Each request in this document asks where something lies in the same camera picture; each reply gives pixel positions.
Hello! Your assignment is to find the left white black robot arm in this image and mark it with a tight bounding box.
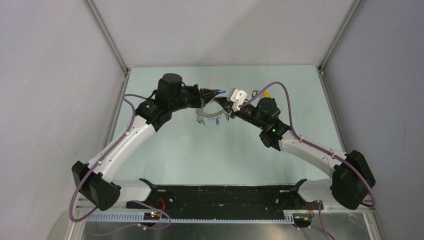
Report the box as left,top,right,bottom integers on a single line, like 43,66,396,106
71,73,222,211

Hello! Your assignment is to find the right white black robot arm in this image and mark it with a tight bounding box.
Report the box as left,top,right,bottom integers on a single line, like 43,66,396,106
213,96,376,210

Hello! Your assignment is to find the grey slotted cable duct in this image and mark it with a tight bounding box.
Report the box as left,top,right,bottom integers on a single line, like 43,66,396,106
86,211,295,224

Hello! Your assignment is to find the right aluminium frame post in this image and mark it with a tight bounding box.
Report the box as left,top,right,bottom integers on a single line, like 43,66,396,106
317,0,365,73

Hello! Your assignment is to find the large metal keyring with clips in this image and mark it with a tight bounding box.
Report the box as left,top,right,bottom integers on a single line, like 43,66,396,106
195,107,230,126

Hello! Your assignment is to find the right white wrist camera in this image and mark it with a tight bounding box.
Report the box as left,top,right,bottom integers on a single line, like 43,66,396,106
227,88,248,112

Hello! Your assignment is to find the left aluminium frame post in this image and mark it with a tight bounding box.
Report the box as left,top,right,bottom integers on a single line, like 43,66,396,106
83,0,129,76

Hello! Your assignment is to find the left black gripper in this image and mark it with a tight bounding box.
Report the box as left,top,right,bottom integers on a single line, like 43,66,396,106
169,84,220,113

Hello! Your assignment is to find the yellow key tag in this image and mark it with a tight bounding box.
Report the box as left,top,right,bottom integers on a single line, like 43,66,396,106
260,91,271,98

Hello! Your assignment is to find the aluminium frame post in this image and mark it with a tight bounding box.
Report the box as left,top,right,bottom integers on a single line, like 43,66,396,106
83,0,129,76
317,0,365,73

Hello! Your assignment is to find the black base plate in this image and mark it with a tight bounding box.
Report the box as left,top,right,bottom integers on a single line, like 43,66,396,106
143,182,320,219

